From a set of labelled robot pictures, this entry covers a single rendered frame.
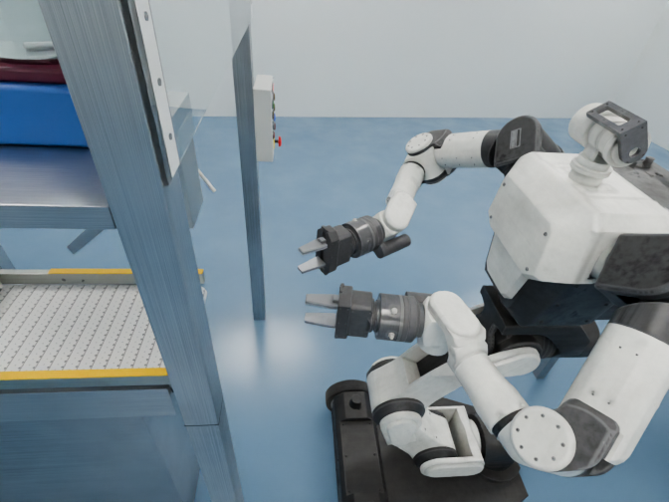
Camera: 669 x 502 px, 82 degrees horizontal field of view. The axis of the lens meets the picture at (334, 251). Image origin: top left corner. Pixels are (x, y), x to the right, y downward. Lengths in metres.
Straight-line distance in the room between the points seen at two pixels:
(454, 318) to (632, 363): 0.25
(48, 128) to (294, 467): 1.39
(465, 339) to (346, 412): 0.91
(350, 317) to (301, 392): 1.12
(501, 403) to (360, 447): 0.91
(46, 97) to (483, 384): 0.71
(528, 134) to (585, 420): 0.57
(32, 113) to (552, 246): 0.76
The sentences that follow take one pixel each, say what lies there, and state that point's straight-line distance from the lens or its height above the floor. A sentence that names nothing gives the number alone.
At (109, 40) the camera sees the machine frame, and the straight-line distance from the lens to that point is 0.39.
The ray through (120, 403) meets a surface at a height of 0.83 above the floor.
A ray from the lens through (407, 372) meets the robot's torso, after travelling 1.07.
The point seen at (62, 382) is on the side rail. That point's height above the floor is 0.91.
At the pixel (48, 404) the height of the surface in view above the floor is 0.84.
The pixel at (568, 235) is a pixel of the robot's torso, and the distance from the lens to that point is 0.71.
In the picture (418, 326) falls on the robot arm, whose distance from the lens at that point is 0.72.
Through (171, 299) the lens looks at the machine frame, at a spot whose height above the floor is 1.19.
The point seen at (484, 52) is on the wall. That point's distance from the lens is 4.99.
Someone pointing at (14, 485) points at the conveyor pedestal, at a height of 0.35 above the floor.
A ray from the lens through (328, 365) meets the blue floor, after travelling 1.89.
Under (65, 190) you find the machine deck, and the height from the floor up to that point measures 1.33.
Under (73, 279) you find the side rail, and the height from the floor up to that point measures 0.91.
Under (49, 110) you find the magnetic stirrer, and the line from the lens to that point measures 0.60.
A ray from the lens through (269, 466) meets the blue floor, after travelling 1.68.
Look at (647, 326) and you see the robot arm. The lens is 0.64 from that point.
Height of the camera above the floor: 1.56
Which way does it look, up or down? 39 degrees down
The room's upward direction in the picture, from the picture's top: 6 degrees clockwise
